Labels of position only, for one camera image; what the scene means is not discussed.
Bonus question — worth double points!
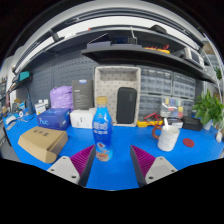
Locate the white power adapter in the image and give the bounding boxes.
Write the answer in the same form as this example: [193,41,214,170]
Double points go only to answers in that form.
[215,129,224,144]

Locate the clear organiser box, coloured parts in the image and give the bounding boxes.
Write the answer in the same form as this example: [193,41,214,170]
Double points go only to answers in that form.
[160,96,185,120]

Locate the small white carton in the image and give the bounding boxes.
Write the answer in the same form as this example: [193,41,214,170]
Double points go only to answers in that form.
[34,100,48,116]

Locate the white carton box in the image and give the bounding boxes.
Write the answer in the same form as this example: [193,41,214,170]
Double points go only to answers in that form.
[69,107,98,130]

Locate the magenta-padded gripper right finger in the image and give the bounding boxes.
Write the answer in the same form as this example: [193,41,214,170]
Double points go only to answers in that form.
[129,144,179,188]

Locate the white shelf unit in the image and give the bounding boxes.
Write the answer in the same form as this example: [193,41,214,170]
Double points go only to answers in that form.
[199,38,224,101]

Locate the brown cardboard box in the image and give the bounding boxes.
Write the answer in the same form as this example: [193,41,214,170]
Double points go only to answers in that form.
[17,126,69,164]

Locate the purple plastic bag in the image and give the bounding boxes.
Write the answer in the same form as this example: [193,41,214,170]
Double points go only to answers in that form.
[49,85,74,111]

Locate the white faceted mug, brown handle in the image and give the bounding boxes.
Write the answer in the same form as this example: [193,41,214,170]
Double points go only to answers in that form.
[152,124,181,153]

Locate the flat black case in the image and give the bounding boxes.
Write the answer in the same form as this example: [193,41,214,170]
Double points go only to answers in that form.
[181,115,203,132]

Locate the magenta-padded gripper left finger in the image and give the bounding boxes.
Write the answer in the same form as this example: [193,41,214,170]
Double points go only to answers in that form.
[46,144,97,188]

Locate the dark grey upright box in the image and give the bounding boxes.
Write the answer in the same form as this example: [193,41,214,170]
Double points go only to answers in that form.
[71,79,95,111]

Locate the blue carton box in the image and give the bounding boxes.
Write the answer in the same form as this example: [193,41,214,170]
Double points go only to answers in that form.
[36,107,72,131]

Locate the white spoon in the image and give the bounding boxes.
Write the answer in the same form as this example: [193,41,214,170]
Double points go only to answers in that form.
[162,117,170,132]

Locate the flat round red coaster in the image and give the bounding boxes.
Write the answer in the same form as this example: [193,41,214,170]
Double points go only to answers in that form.
[182,137,195,148]

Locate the black box with white label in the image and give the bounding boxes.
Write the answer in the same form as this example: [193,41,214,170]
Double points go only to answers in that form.
[169,118,184,129]

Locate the blue drink bottle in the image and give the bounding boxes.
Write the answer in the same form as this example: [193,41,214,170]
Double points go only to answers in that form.
[92,96,114,162]

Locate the green potted plant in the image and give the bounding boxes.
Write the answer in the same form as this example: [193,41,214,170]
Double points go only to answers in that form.
[192,89,224,132]

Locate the grey small-parts drawer cabinet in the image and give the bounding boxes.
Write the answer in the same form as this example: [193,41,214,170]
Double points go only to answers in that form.
[182,97,196,118]
[172,71,197,100]
[139,65,174,96]
[137,94,165,119]

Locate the black overhead shelf unit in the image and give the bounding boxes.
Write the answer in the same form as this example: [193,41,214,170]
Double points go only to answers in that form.
[11,24,216,84]

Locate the yellow multimeter with red leads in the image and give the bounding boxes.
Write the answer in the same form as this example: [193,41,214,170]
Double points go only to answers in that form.
[137,112,164,128]

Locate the black zip case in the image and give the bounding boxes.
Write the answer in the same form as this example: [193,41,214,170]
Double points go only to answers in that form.
[115,86,138,125]

